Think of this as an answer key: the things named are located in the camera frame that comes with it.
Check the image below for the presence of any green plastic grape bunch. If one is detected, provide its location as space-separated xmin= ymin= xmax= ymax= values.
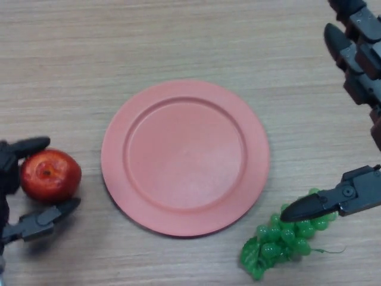
xmin=239 ymin=187 xmax=348 ymax=282

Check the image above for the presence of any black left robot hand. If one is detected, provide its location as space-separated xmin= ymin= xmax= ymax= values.
xmin=0 ymin=136 xmax=82 ymax=257

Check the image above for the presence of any red apple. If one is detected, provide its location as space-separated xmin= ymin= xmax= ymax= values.
xmin=20 ymin=150 xmax=83 ymax=205

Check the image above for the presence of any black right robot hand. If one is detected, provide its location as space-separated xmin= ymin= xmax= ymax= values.
xmin=279 ymin=0 xmax=381 ymax=223

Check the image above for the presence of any pink round plate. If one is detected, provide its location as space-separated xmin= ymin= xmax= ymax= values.
xmin=101 ymin=79 xmax=271 ymax=238

